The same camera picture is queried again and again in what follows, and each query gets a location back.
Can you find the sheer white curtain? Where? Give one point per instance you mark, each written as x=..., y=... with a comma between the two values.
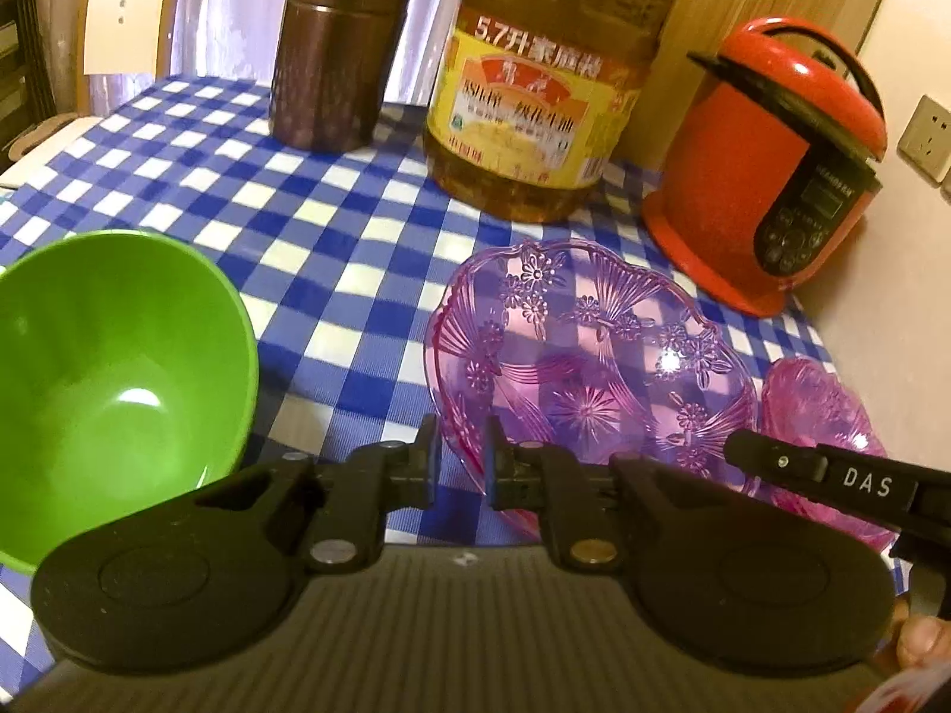
x=238, y=0

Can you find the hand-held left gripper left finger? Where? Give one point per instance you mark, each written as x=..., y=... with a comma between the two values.
x=427, y=472

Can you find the person's right hand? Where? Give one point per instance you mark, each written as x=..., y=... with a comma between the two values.
x=925, y=642

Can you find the dark storage rack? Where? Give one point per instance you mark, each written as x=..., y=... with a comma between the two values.
x=22, y=52

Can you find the red rice cooker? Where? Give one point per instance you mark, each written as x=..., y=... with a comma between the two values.
x=743, y=163

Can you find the large purple plastic plate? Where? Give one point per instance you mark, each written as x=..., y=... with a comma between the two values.
x=594, y=386

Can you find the brown metal canister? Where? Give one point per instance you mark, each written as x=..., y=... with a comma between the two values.
x=334, y=74

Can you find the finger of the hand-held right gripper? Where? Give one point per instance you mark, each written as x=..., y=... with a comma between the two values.
x=773, y=457

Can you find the white wall socket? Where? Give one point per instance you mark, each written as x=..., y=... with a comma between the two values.
x=925, y=137

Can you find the large cooking oil bottle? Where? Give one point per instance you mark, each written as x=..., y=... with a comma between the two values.
x=535, y=126

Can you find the small purple plastic plate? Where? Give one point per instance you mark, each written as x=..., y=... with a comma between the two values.
x=817, y=408

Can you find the blue white checked tablecloth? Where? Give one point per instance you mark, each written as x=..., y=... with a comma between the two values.
x=334, y=238

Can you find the green bowl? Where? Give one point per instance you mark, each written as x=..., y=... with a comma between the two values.
x=111, y=386

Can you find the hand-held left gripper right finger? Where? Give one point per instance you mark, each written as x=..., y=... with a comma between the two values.
x=499, y=472

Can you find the white wooden chair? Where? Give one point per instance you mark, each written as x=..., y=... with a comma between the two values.
x=126, y=15

